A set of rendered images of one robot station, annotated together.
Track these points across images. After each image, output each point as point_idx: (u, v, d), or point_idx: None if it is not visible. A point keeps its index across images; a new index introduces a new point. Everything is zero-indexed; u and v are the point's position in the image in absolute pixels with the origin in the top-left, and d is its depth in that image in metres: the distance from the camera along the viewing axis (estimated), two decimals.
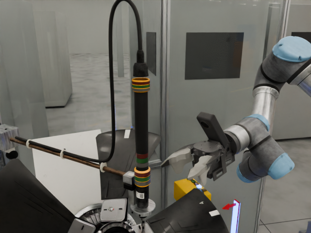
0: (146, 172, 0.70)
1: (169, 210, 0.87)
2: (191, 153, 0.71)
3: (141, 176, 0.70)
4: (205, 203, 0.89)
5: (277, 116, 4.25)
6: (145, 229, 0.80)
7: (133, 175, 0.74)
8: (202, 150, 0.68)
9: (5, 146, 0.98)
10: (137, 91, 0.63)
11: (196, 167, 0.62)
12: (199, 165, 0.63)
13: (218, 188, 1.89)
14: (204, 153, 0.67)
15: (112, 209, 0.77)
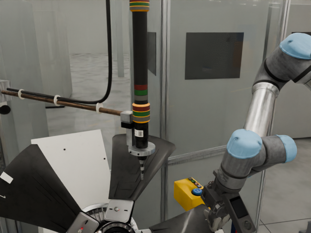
0: (145, 105, 0.65)
1: (174, 221, 0.86)
2: None
3: (139, 109, 0.64)
4: None
5: (277, 116, 4.25)
6: None
7: (132, 113, 0.68)
8: (227, 214, 0.78)
9: None
10: (135, 10, 0.58)
11: (221, 226, 0.83)
12: (223, 224, 0.82)
13: None
14: (228, 213, 0.79)
15: (118, 210, 0.77)
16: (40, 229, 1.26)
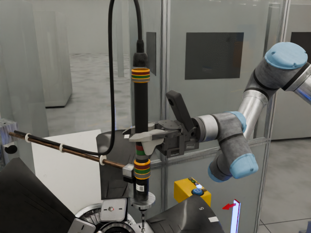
0: (146, 164, 0.69)
1: None
2: (155, 128, 0.73)
3: (141, 168, 0.69)
4: None
5: (277, 116, 4.25)
6: None
7: (133, 168, 0.73)
8: (162, 125, 0.70)
9: (4, 140, 0.98)
10: (137, 82, 0.63)
11: (141, 134, 0.66)
12: (146, 133, 0.66)
13: (218, 188, 1.89)
14: (163, 128, 0.69)
15: (143, 232, 0.77)
16: None
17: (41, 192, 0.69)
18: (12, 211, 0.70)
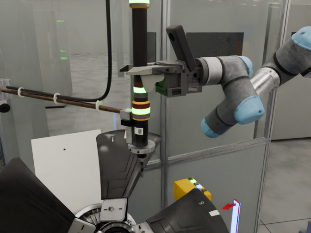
0: (145, 103, 0.64)
1: None
2: None
3: (139, 107, 0.64)
4: None
5: (277, 116, 4.25)
6: None
7: (132, 110, 0.68)
8: (163, 63, 0.65)
9: None
10: (135, 7, 0.58)
11: (141, 67, 0.60)
12: (145, 66, 0.61)
13: (218, 188, 1.89)
14: (163, 64, 0.64)
15: (144, 232, 0.79)
16: None
17: (41, 192, 0.69)
18: (12, 211, 0.70)
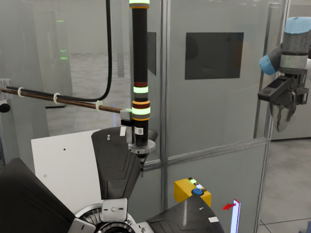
0: (145, 103, 0.64)
1: None
2: (278, 104, 0.90)
3: (139, 107, 0.64)
4: None
5: None
6: None
7: (132, 110, 0.68)
8: (282, 104, 0.87)
9: None
10: (135, 7, 0.58)
11: (281, 125, 0.89)
12: (282, 122, 0.88)
13: (218, 188, 1.89)
14: (285, 106, 0.87)
15: None
16: None
17: (139, 162, 0.81)
18: (116, 149, 0.85)
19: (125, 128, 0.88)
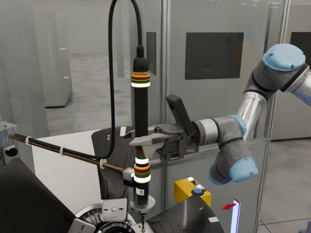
0: (146, 168, 0.70)
1: None
2: (155, 132, 0.73)
3: (140, 172, 0.70)
4: None
5: (277, 116, 4.25)
6: None
7: (133, 172, 0.73)
8: (163, 129, 0.70)
9: (5, 143, 0.98)
10: (137, 87, 0.63)
11: (142, 137, 0.66)
12: (146, 137, 0.66)
13: (218, 188, 1.89)
14: (163, 132, 0.70)
15: None
16: None
17: None
18: (116, 149, 0.85)
19: (125, 128, 0.88)
